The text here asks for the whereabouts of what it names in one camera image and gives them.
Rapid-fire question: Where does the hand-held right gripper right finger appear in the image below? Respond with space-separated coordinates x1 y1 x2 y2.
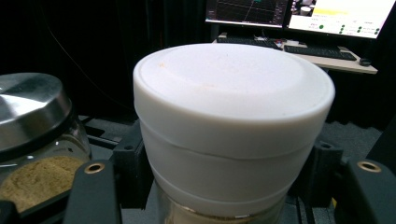
298 141 396 224

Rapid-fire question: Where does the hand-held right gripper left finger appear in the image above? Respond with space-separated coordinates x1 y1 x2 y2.
63 119 154 224

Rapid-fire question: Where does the black two-tier metal rack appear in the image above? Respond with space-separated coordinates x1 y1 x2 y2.
0 113 396 224

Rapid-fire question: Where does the glass jar with metal lid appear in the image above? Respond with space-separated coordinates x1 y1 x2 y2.
0 72 93 215

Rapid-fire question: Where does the glass jar with white lid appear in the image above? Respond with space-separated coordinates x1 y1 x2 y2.
133 42 336 224

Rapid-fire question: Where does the light wooden desk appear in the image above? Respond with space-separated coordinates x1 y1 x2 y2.
212 31 379 76

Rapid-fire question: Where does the black keyboard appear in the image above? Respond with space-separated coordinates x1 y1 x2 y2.
216 35 283 51
283 44 358 62

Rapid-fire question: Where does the monitor with bright screen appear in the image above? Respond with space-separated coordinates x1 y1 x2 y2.
286 0 396 40

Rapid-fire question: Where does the monitor with dark screen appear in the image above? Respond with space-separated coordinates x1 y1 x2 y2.
204 0 292 29

